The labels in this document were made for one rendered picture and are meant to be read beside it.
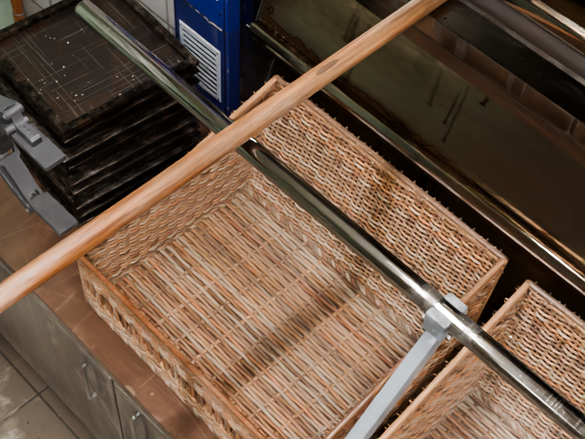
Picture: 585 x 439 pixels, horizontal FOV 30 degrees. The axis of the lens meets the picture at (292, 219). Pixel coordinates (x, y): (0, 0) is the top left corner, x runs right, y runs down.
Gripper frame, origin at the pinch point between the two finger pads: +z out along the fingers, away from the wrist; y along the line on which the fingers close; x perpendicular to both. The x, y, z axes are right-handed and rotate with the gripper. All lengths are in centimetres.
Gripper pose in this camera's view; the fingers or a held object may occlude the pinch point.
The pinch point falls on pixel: (57, 192)
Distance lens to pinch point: 141.4
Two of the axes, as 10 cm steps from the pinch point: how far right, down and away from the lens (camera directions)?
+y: -0.5, 5.9, 8.1
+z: 7.0, 6.0, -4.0
